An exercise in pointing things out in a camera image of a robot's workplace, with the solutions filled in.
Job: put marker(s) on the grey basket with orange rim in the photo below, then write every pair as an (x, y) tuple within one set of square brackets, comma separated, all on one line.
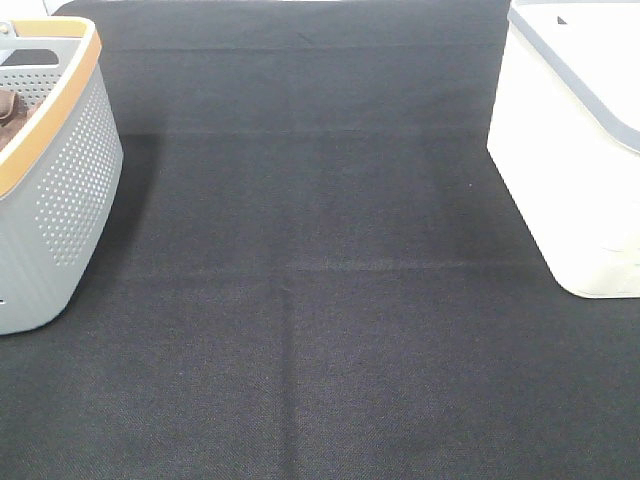
[(60, 173)]

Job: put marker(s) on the brown towel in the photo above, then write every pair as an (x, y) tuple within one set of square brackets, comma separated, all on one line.
[(14, 115)]

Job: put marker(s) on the white bin with grey rim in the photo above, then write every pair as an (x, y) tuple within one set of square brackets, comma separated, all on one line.
[(564, 136)]

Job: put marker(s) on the black fabric table mat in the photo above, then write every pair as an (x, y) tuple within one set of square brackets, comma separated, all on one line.
[(312, 268)]

